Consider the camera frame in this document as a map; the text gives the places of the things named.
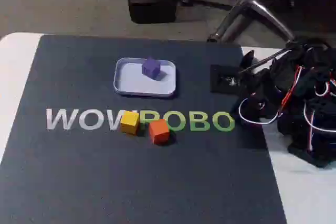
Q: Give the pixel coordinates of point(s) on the orange block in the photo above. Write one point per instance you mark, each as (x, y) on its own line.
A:
(158, 132)

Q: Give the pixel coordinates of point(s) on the yellow block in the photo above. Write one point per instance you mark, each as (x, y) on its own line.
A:
(129, 123)

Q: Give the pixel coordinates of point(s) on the white rectangular tray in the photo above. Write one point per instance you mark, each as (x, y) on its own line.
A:
(126, 85)

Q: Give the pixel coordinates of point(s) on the chrome office chair base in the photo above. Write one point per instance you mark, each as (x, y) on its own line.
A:
(252, 6)

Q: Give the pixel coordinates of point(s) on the purple block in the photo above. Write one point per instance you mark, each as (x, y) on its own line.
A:
(151, 69)

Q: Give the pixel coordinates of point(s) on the black WOWROBO mat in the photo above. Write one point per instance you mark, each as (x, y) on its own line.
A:
(78, 169)

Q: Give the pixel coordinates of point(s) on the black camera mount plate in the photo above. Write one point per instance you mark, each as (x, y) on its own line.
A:
(218, 77)

